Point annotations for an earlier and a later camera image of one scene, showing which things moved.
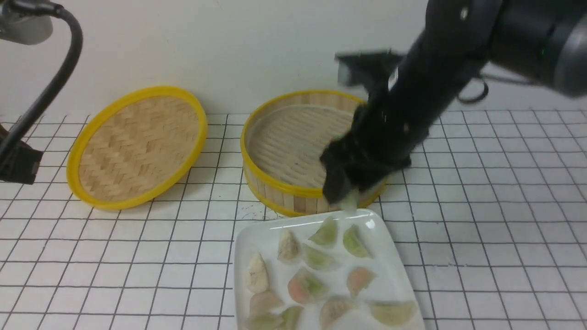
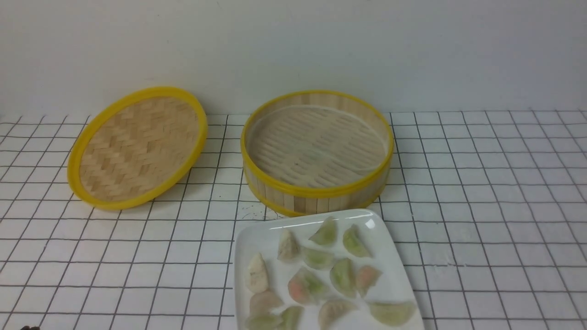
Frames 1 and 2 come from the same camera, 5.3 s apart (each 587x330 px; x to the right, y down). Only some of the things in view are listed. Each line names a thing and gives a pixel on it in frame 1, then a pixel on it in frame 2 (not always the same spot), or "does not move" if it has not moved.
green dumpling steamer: (392, 313) does not move
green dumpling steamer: (350, 204) → (344, 277)
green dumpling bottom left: (264, 322) does not move
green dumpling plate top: (327, 234) does not move
